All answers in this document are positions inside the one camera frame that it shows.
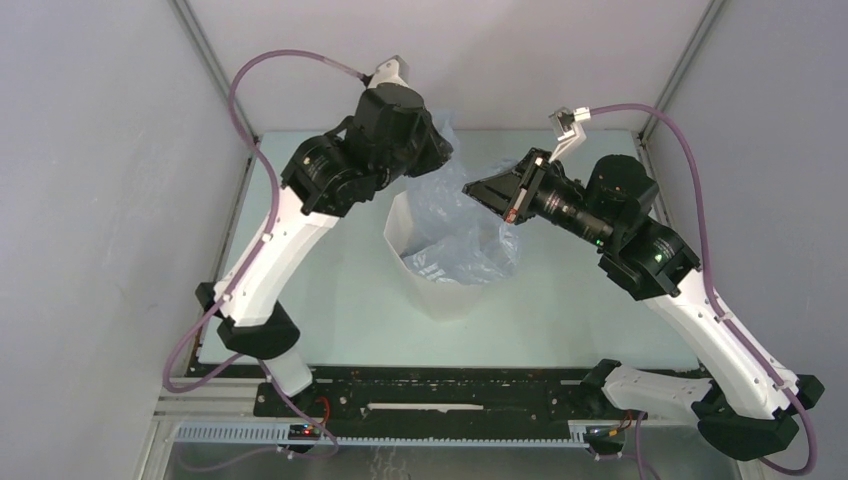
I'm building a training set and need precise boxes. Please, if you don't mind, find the white slotted cable duct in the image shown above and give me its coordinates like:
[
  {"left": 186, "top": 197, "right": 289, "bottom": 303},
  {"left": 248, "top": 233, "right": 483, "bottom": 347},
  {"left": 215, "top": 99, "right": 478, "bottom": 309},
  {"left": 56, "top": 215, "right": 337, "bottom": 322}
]
[{"left": 174, "top": 421, "right": 601, "bottom": 448}]

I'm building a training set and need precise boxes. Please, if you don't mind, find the aluminium left corner post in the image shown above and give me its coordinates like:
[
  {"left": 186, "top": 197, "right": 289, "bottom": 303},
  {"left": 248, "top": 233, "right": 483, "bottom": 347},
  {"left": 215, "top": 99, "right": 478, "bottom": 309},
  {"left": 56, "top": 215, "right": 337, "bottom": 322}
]
[{"left": 167, "top": 0, "right": 259, "bottom": 144}]

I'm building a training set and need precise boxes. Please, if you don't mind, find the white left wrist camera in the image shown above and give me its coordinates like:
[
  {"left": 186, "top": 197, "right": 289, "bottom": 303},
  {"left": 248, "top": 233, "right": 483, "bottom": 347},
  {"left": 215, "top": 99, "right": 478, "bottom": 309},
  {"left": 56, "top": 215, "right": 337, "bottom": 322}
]
[{"left": 365, "top": 55, "right": 409, "bottom": 89}]

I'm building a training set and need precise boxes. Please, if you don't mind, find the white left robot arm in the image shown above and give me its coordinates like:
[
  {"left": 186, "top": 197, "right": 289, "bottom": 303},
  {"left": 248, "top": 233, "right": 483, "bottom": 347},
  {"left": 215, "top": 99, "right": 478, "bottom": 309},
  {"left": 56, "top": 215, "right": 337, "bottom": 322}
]
[{"left": 196, "top": 83, "right": 453, "bottom": 417}]

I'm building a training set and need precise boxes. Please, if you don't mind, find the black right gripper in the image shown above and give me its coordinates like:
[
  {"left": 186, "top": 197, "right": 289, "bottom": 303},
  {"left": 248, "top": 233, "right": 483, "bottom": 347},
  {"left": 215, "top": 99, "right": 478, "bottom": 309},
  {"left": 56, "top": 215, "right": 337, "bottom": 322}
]
[{"left": 463, "top": 148, "right": 614, "bottom": 251}]

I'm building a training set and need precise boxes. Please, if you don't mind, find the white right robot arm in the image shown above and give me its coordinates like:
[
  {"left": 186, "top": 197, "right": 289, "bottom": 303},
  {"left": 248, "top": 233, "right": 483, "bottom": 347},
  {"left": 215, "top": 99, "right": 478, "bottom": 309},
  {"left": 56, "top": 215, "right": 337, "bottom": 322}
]
[{"left": 463, "top": 149, "right": 824, "bottom": 461}]

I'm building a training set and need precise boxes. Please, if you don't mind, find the white octagonal trash bin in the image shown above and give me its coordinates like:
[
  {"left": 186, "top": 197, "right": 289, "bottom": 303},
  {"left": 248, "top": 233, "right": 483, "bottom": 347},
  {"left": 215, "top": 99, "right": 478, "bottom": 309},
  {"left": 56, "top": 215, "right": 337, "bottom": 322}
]
[{"left": 383, "top": 191, "right": 483, "bottom": 322}]

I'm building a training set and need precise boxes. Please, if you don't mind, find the aluminium corner post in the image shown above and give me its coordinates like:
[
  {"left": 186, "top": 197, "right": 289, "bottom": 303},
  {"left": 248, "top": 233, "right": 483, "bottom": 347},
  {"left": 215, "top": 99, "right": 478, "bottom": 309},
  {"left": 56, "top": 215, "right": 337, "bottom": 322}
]
[
  {"left": 167, "top": 0, "right": 259, "bottom": 144},
  {"left": 653, "top": 0, "right": 730, "bottom": 113}
]

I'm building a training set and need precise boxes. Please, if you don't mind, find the blue plastic trash bag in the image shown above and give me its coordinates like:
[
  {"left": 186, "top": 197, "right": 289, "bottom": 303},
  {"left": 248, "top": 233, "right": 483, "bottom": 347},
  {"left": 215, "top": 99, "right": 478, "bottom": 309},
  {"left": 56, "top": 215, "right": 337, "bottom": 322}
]
[{"left": 400, "top": 110, "right": 522, "bottom": 286}]

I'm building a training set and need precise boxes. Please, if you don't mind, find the aluminium right corner post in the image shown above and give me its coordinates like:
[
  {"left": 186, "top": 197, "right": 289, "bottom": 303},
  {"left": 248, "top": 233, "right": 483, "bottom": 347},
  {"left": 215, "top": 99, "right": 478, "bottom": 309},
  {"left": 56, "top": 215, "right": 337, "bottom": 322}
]
[{"left": 653, "top": 0, "right": 730, "bottom": 113}]

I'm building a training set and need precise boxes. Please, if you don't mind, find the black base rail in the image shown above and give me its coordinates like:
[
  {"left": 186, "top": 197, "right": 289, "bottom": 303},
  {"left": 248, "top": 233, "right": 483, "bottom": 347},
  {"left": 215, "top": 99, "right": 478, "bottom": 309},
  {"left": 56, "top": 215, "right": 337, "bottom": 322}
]
[{"left": 254, "top": 362, "right": 713, "bottom": 444}]

